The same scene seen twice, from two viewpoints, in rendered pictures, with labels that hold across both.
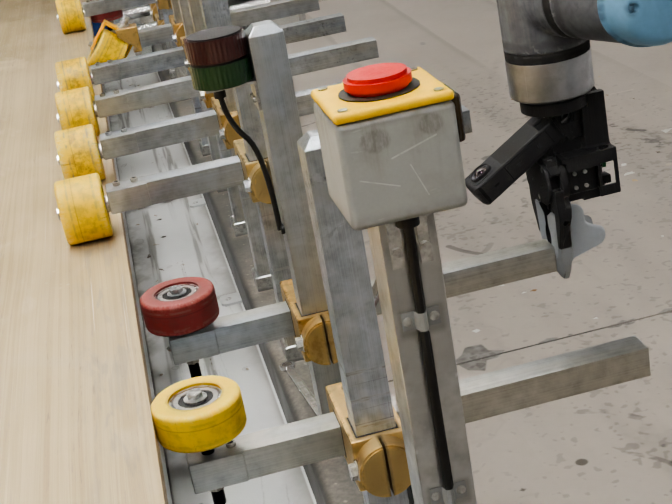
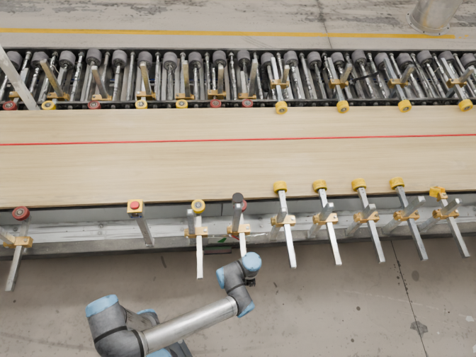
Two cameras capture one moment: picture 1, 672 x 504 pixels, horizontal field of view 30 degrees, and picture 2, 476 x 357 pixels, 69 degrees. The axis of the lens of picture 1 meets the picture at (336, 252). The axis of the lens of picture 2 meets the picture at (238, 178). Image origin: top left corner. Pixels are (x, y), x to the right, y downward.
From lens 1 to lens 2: 194 cm
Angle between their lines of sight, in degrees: 70
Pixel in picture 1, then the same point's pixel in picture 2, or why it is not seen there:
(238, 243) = (338, 230)
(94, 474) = (184, 192)
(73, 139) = (316, 183)
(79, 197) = (275, 185)
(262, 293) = (305, 232)
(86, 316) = (239, 190)
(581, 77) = not seen: hidden behind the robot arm
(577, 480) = (343, 336)
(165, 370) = (297, 214)
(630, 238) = not seen: outside the picture
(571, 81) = not seen: hidden behind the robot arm
